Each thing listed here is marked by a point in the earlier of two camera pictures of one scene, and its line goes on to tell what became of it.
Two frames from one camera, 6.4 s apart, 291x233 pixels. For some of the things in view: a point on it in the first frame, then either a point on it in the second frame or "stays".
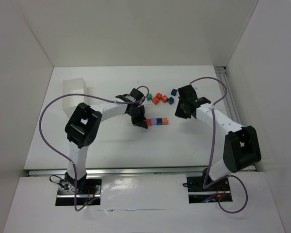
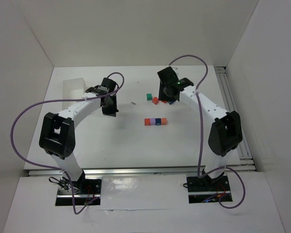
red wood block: [149, 122] stays
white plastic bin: [73, 86] stays
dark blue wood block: [159, 121] stays
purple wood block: [153, 121] stays
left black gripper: [137, 117] -> [109, 108]
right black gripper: [182, 109] -> [164, 96]
